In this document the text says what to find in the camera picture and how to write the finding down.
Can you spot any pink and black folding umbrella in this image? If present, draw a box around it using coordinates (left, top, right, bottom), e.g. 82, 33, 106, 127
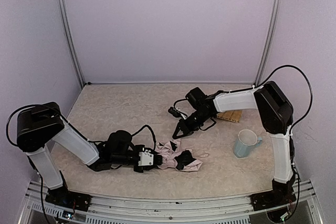
155, 140, 209, 173

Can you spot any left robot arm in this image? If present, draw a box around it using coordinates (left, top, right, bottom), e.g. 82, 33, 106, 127
6, 102, 200, 204

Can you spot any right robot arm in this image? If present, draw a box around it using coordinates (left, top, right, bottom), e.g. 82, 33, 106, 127
168, 78, 298, 210

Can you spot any woven bamboo tray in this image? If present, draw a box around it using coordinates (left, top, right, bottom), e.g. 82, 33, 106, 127
217, 110, 242, 123

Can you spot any light blue ceramic mug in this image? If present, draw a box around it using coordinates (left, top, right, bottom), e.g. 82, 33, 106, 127
233, 129, 263, 158

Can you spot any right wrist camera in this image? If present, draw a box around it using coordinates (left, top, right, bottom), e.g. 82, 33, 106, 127
168, 106, 188, 120

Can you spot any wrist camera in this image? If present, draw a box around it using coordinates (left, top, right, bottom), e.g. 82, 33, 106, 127
138, 150, 163, 166
168, 106, 188, 120

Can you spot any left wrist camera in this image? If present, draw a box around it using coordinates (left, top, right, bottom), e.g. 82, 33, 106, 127
138, 150, 163, 166

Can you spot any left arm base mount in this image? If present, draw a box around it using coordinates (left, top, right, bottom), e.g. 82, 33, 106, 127
45, 191, 91, 212

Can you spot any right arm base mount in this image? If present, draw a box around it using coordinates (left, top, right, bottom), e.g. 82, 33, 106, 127
250, 190, 296, 211

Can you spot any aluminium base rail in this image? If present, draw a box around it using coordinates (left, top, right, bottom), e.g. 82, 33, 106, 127
16, 180, 324, 223

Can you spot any right aluminium frame post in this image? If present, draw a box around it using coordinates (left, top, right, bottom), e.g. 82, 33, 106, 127
254, 0, 281, 85

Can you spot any aluminium frame post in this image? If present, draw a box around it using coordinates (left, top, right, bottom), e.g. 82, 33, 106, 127
57, 0, 86, 89
254, 0, 281, 85

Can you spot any left aluminium frame post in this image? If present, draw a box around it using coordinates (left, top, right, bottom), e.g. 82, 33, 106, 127
57, 0, 86, 89

